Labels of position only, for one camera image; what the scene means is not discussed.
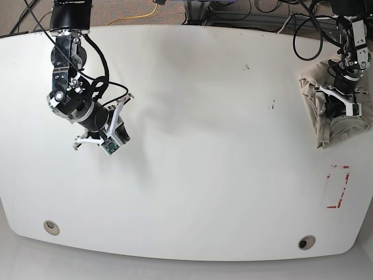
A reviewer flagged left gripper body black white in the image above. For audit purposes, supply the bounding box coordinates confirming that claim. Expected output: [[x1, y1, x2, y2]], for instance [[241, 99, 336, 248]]
[[315, 75, 370, 107]]

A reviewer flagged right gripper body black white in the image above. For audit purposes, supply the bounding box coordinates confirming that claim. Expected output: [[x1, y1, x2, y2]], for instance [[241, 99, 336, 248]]
[[73, 93, 133, 150]]

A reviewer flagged beige grey t-shirt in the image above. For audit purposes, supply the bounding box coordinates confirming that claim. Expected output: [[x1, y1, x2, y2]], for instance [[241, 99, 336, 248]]
[[299, 57, 372, 149]]

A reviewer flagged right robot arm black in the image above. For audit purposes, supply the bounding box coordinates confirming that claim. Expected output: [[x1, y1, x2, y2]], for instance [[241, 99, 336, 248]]
[[47, 1, 133, 155]]

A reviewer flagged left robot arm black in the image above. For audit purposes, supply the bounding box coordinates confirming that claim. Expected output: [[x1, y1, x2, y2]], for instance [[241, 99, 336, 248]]
[[316, 1, 372, 118]]

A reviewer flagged red tape rectangle marking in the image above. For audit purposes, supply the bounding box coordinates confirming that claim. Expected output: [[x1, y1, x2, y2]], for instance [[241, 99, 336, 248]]
[[322, 165, 350, 209]]

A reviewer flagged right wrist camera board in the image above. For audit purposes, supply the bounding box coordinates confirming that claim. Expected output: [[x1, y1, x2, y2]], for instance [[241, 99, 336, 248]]
[[100, 138, 119, 156]]

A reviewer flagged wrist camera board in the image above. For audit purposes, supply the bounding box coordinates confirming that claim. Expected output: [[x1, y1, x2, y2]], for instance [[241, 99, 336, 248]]
[[345, 103, 362, 117], [100, 138, 119, 156]]

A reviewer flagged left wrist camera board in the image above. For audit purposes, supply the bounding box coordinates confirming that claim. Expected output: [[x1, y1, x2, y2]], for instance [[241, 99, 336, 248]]
[[345, 103, 362, 117]]

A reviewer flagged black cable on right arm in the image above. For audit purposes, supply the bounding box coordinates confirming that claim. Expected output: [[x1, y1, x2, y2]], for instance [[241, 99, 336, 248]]
[[23, 0, 131, 103]]

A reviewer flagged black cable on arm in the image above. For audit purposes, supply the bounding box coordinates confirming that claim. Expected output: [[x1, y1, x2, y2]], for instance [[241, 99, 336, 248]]
[[23, 0, 131, 103], [293, 0, 347, 62]]

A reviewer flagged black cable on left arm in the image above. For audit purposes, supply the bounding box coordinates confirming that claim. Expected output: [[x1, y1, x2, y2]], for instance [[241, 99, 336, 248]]
[[293, 0, 347, 62]]

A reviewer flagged white cable on floor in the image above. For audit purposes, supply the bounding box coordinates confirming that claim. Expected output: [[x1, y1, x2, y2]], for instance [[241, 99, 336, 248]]
[[275, 14, 336, 34]]

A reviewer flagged left table cable grommet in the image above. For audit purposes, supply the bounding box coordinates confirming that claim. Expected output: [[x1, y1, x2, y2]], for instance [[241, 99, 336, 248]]
[[43, 220, 60, 236]]

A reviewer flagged table cable grommet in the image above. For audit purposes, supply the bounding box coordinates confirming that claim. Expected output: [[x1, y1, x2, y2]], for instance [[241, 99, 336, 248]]
[[298, 235, 316, 250], [43, 220, 60, 236]]

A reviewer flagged yellow cable on floor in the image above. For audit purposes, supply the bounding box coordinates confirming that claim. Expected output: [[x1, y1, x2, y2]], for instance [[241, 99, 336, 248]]
[[109, 2, 160, 26]]

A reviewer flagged right table cable grommet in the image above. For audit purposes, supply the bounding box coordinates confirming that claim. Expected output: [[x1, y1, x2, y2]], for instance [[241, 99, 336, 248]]
[[298, 235, 316, 250]]

